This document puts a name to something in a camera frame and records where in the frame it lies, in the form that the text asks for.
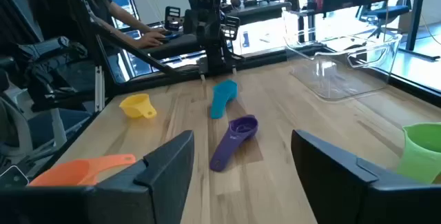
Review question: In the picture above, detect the black standing desk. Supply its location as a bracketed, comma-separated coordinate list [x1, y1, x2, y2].
[296, 0, 441, 61]

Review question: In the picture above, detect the blue office chair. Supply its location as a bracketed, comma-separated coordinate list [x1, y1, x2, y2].
[356, 5, 411, 41]

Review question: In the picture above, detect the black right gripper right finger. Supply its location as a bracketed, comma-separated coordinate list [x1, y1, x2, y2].
[291, 129, 441, 224]

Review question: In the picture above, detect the orange measuring cup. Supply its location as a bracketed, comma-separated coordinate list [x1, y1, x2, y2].
[28, 153, 137, 187]

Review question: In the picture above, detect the white aluminium post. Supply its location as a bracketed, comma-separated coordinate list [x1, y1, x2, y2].
[94, 65, 105, 113]

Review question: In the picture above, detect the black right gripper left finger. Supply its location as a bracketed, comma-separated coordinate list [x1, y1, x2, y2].
[0, 130, 196, 224]

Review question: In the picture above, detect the yellow measuring cup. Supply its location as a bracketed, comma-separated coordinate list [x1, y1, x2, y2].
[119, 93, 158, 120]

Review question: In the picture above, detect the purple measuring cup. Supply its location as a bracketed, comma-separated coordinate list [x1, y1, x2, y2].
[209, 114, 259, 173]

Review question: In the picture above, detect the dark grey desk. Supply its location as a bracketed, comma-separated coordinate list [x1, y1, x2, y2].
[139, 0, 294, 61]

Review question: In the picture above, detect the black metal rig frame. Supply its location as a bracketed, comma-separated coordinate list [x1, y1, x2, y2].
[70, 0, 441, 108]

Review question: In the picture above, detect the person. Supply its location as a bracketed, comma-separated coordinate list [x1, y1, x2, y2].
[20, 0, 170, 50]

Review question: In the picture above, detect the clear plastic basket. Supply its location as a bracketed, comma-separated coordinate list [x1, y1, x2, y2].
[283, 8, 403, 101]

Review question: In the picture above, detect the teal measuring cup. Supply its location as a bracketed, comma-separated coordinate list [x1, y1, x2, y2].
[210, 79, 239, 120]

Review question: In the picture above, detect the black office chair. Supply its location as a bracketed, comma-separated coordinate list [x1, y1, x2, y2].
[0, 36, 96, 180]

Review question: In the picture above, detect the green measuring cup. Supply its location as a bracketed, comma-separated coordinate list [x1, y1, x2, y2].
[396, 122, 441, 185]

